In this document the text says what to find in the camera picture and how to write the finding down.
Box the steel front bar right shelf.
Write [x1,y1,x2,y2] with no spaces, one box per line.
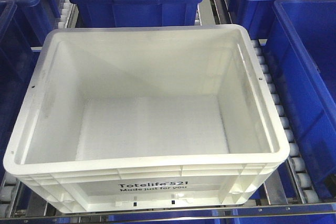
[1,204,335,223]

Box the roller track left shelf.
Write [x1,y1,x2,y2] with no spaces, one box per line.
[55,0,79,29]

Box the blue bin front right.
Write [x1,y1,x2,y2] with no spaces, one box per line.
[264,0,335,200]

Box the white plastic tote bin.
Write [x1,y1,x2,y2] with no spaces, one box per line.
[3,25,289,213]

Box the roller track right shelf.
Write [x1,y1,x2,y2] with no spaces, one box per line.
[251,40,320,205]

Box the roller track shelf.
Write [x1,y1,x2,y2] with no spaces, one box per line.
[55,0,79,29]
[251,40,320,205]

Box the blue bin front left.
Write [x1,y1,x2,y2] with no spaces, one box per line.
[0,0,43,177]

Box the blue bin back left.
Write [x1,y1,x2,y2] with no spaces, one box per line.
[0,0,71,48]

